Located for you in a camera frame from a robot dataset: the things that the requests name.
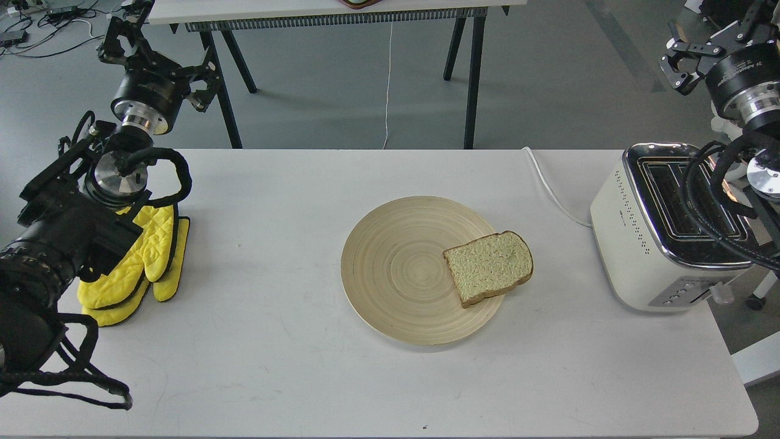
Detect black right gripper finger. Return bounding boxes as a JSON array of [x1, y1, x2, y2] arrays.
[[658, 37, 725, 96], [699, 1, 778, 52]]

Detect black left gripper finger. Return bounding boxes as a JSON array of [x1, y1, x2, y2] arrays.
[[97, 1, 160, 68], [177, 48, 222, 112]]

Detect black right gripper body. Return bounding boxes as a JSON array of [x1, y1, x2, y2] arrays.
[[706, 43, 779, 126]]

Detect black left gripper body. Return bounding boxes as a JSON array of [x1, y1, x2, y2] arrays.
[[111, 69, 191, 135]]

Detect slice of bread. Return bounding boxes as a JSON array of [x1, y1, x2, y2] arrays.
[[442, 230, 534, 309]]

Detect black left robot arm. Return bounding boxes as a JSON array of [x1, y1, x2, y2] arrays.
[[1, 1, 222, 410]]

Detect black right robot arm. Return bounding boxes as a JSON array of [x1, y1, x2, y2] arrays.
[[659, 1, 779, 246]]

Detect cream white toaster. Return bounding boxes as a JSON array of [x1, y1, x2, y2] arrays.
[[590, 143, 751, 312]]

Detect background white trestle table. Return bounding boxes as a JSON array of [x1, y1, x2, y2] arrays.
[[147, 1, 527, 149]]

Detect upper yellow oven mitt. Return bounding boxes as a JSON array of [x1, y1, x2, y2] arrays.
[[77, 204, 179, 311]]

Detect yellow oven mitt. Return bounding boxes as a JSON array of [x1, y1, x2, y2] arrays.
[[77, 204, 179, 311], [81, 214, 191, 327]]

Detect brown object on background table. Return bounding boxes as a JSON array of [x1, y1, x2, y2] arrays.
[[339, 0, 381, 9]]

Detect lower yellow oven mitt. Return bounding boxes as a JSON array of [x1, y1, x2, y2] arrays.
[[81, 214, 191, 327]]

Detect round wooden plate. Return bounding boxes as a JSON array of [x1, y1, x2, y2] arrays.
[[341, 196, 503, 346]]

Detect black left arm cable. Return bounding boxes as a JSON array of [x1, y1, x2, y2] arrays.
[[117, 147, 193, 209]]

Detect black floor cables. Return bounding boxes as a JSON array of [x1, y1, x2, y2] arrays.
[[0, 0, 122, 59]]

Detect white toaster power cable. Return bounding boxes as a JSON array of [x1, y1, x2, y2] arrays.
[[522, 146, 594, 229]]

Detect white hanging cable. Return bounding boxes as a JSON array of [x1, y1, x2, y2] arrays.
[[382, 22, 394, 150]]

